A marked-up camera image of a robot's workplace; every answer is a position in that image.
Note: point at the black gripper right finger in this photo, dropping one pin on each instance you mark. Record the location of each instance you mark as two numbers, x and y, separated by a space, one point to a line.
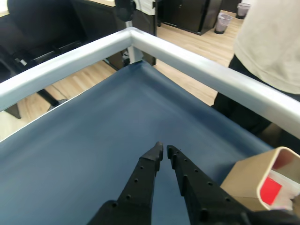
206 201

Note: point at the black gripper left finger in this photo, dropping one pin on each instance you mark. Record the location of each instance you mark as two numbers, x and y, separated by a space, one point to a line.
138 187

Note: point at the red cube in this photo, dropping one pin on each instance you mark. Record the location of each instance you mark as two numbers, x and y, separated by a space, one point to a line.
270 191

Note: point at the tan cardboard box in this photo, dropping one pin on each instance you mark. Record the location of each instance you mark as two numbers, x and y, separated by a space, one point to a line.
243 178

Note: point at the dark blue table mat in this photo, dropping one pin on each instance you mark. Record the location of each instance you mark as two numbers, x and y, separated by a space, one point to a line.
70 152

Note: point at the white padding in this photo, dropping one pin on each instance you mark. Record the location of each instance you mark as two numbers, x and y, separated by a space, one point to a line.
287 189

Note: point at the black tripod stand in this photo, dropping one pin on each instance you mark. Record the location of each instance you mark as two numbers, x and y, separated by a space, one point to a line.
48 98

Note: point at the person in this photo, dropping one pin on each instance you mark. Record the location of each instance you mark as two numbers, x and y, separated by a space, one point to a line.
264 47

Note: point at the black round device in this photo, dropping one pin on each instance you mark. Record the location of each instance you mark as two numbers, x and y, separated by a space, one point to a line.
125 10

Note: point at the grey mesh waste bin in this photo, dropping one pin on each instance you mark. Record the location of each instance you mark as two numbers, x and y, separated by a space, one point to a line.
243 10
222 23

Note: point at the black cabinet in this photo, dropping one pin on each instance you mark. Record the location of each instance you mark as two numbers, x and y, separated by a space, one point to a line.
187 14

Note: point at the black office chair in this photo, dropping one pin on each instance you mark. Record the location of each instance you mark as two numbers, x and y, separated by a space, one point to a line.
42 23

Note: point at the silver table rail frame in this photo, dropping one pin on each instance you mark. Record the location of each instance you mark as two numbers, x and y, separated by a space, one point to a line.
70 61

